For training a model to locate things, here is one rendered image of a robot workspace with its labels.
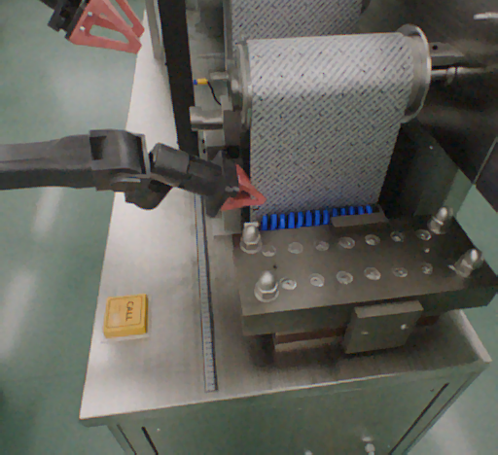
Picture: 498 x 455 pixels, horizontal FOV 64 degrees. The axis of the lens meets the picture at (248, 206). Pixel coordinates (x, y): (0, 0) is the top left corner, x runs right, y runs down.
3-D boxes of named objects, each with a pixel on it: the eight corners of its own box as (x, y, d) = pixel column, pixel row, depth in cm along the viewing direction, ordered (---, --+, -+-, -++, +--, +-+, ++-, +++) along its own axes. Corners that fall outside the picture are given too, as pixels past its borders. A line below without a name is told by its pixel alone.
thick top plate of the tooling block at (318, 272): (231, 256, 72) (231, 233, 68) (440, 234, 76) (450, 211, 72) (243, 336, 61) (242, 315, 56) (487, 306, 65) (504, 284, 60)
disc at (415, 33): (373, 87, 73) (399, 6, 62) (376, 87, 73) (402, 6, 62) (405, 142, 64) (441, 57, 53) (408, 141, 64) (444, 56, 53)
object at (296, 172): (250, 221, 73) (250, 135, 60) (373, 209, 75) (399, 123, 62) (250, 223, 72) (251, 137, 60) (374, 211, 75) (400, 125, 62)
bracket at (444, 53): (410, 52, 63) (413, 40, 62) (444, 51, 64) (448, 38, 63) (424, 66, 60) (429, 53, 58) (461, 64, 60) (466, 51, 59)
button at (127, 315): (109, 304, 73) (106, 297, 71) (148, 299, 74) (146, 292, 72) (105, 339, 68) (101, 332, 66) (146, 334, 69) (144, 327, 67)
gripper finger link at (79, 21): (124, 77, 51) (50, 31, 46) (129, 55, 56) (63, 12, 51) (153, 33, 48) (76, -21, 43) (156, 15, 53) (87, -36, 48)
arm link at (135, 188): (113, 179, 53) (107, 127, 56) (91, 218, 61) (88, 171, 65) (194, 186, 60) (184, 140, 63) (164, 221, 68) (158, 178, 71)
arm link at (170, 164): (150, 160, 56) (155, 131, 59) (133, 186, 61) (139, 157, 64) (194, 177, 59) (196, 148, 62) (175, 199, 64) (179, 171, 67)
